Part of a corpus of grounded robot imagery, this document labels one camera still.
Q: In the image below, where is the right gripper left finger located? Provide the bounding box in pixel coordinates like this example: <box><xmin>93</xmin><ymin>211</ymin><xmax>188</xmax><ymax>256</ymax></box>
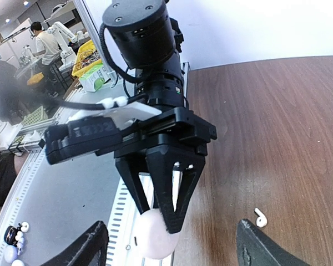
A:
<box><xmin>42</xmin><ymin>221</ymin><xmax>109</xmax><ymax>266</ymax></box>

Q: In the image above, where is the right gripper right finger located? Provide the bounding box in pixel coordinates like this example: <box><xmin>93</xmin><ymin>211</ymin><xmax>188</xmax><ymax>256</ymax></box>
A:
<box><xmin>236</xmin><ymin>219</ymin><xmax>307</xmax><ymax>266</ymax></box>

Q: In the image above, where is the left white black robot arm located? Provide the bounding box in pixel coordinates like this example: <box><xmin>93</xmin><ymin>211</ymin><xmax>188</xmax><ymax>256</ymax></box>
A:
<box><xmin>99</xmin><ymin>1</ymin><xmax>217</xmax><ymax>234</ymax></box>

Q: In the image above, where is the yellow parts bin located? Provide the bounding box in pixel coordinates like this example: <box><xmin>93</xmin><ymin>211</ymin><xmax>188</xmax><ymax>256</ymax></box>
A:
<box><xmin>71</xmin><ymin>40</ymin><xmax>102</xmax><ymax>78</ymax></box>

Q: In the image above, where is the white earbud near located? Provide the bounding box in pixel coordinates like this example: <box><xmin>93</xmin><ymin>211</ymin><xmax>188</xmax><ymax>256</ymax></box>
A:
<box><xmin>254</xmin><ymin>208</ymin><xmax>268</xmax><ymax>228</ymax></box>

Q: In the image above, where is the person in white shirt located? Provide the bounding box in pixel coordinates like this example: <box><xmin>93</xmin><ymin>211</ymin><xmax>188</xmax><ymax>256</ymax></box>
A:
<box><xmin>30</xmin><ymin>22</ymin><xmax>60</xmax><ymax>98</ymax></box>

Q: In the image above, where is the green white box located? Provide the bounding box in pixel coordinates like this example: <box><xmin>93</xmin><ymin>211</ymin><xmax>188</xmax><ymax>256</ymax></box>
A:
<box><xmin>79</xmin><ymin>64</ymin><xmax>111</xmax><ymax>93</ymax></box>

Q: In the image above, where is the round white case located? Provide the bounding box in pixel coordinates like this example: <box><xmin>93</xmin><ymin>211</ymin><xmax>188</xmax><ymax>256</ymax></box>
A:
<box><xmin>135</xmin><ymin>209</ymin><xmax>180</xmax><ymax>260</ymax></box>

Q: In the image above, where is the left black braided cable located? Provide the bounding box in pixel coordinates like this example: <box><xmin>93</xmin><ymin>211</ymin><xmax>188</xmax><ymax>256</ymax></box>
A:
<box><xmin>52</xmin><ymin>22</ymin><xmax>145</xmax><ymax>111</ymax></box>

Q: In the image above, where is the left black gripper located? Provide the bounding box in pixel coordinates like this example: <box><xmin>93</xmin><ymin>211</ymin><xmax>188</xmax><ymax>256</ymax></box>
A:
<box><xmin>113</xmin><ymin>106</ymin><xmax>219</xmax><ymax>234</ymax></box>

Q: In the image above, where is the front aluminium rail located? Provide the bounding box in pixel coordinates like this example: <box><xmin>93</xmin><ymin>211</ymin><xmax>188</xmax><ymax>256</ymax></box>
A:
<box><xmin>0</xmin><ymin>62</ymin><xmax>191</xmax><ymax>266</ymax></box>

